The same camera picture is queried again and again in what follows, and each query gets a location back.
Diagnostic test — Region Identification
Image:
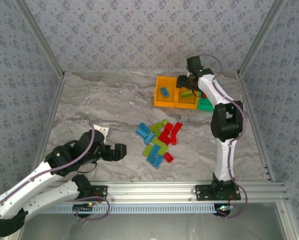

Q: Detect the orange plastic bin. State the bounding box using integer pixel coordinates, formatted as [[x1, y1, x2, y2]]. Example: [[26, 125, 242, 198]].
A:
[[153, 76, 178, 109], [174, 77, 200, 110]]

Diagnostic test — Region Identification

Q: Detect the green plastic bin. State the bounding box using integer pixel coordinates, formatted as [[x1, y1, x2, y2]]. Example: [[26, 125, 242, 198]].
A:
[[196, 79, 222, 111]]

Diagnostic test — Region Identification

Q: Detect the small black controller board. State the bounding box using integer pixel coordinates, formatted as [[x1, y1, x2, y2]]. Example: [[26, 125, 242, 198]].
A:
[[215, 203, 235, 216], [72, 202, 95, 213]]

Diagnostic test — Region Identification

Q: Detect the grey metal lower panel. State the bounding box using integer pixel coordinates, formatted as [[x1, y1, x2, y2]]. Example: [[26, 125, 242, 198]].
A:
[[19, 213, 290, 240]]

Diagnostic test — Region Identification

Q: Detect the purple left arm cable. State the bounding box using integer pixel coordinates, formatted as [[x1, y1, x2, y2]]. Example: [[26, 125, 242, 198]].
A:
[[0, 122, 111, 221]]

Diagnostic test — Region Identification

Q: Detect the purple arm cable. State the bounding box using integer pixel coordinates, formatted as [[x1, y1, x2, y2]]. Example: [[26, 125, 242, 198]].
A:
[[198, 54, 248, 220], [0, 122, 111, 221]]

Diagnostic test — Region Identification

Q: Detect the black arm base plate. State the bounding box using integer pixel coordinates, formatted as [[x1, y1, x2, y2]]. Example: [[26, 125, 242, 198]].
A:
[[194, 184, 242, 202], [88, 184, 109, 201]]

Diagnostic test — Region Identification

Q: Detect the aluminium mounting rail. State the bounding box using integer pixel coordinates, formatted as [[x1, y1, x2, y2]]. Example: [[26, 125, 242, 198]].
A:
[[39, 181, 290, 204]]

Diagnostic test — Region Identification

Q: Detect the aluminium table side rail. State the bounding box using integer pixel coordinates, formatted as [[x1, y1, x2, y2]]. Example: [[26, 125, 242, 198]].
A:
[[34, 73, 67, 161], [236, 71, 277, 182]]

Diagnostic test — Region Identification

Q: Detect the slotted grey cable duct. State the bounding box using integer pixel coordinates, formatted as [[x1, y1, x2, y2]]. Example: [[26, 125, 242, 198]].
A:
[[40, 202, 217, 215]]

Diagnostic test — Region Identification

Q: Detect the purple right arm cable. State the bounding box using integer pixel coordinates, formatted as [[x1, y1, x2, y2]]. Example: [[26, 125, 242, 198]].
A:
[[198, 54, 248, 220]]

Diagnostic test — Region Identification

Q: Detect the aluminium frame post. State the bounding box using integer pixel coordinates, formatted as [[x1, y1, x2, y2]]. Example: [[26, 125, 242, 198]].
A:
[[236, 0, 289, 76], [14, 0, 66, 77]]

